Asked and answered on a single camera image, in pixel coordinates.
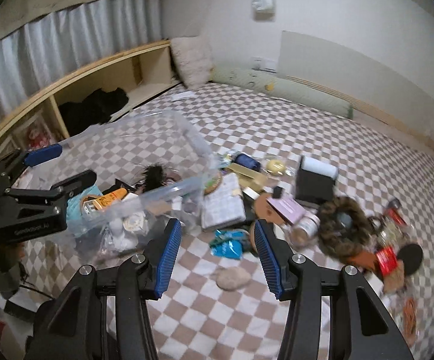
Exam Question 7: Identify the checkered bed sheet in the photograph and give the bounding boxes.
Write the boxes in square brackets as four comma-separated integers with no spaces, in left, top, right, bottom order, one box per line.
[0,82,434,360]

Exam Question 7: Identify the white round device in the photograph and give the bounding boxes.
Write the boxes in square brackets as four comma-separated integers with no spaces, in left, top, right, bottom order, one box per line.
[123,212,146,233]

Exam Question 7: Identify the clear plastic storage bin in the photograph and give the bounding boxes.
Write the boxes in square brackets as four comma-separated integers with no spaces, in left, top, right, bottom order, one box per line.
[14,109,221,261]

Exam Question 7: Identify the wooden bedside shelf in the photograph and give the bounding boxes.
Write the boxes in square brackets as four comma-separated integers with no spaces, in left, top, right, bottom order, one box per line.
[0,39,182,158]

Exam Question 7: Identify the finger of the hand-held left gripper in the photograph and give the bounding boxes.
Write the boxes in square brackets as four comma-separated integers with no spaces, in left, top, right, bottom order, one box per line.
[0,143,63,181]
[3,170,98,214]

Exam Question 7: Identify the clear bag red flowers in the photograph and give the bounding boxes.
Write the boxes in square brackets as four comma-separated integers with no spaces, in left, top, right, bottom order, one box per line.
[27,118,58,149]

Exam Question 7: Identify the leopard fur scrunchie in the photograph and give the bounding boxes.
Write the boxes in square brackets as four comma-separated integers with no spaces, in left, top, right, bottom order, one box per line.
[316,196,379,259]

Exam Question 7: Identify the black box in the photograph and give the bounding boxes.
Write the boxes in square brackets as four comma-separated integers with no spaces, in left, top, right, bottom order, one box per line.
[295,167,335,205]

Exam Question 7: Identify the beige stone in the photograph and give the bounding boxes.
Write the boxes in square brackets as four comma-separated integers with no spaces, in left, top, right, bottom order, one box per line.
[216,267,251,290]

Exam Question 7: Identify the checked notebook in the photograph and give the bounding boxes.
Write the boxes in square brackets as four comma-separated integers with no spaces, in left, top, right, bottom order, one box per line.
[201,172,247,231]

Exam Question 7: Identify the orange tube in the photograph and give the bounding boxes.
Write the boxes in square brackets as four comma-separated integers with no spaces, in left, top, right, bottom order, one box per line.
[91,189,128,211]

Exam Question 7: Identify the white paper sheet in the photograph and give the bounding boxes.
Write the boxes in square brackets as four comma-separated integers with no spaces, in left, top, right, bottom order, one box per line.
[172,90,199,103]

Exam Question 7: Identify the jar with white lid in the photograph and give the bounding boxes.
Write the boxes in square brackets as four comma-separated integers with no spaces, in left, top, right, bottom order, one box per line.
[289,212,320,248]

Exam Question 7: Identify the white cube charger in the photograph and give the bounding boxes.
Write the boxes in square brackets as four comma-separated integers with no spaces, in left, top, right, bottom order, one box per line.
[82,198,103,215]

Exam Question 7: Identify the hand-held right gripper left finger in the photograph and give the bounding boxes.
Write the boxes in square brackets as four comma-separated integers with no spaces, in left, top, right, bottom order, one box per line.
[24,218,183,360]

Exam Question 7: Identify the olive yellow box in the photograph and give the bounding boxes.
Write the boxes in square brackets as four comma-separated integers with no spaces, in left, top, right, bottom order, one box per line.
[227,163,268,190]

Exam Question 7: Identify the black round disc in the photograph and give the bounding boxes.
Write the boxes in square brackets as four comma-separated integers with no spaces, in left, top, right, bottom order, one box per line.
[396,243,424,276]

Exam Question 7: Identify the white wall switch panel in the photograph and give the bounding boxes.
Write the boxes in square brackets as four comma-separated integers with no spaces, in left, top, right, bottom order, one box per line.
[252,56,278,74]

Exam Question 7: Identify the black feathery hair piece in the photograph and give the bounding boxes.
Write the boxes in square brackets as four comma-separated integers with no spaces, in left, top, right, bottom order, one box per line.
[136,163,169,192]

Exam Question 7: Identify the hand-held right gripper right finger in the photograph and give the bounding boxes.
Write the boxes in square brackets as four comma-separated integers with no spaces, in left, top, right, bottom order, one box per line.
[253,218,416,360]

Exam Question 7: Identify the yellow donut in bag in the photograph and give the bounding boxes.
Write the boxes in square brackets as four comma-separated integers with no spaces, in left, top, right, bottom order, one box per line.
[265,159,288,176]

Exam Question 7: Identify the green bolster pillow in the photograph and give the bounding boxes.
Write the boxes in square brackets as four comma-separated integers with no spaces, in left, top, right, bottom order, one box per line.
[211,65,354,119]

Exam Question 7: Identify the teal packet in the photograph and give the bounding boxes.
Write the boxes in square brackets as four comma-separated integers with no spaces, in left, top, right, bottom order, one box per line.
[209,229,253,260]

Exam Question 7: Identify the black cloth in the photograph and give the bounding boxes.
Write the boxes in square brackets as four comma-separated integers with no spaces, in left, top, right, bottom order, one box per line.
[57,87,129,136]

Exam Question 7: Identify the brown leather piece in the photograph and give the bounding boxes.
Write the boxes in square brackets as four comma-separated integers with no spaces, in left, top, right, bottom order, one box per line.
[346,249,379,272]

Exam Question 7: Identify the light blue wipes packet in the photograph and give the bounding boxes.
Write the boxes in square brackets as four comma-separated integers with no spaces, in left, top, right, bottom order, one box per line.
[67,195,90,233]

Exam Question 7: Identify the pink card packet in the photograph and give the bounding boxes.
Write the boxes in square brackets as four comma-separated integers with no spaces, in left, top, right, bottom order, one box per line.
[267,197,304,226]

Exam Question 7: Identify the grey curtain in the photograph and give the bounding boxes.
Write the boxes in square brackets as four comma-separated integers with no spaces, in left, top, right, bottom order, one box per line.
[0,0,165,113]

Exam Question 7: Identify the green print round coaster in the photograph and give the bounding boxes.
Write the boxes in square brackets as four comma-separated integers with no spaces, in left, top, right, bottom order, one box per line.
[204,170,224,196]

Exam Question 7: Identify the fluffy white pillow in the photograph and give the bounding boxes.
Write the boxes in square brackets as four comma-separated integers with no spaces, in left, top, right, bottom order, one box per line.
[170,35,214,89]

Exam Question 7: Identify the wooden slat rail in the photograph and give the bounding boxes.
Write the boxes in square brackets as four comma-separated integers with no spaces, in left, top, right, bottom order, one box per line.
[286,75,434,151]

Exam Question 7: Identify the brown cork coaster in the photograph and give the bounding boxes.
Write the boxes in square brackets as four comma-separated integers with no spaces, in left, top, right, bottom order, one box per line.
[254,193,289,226]

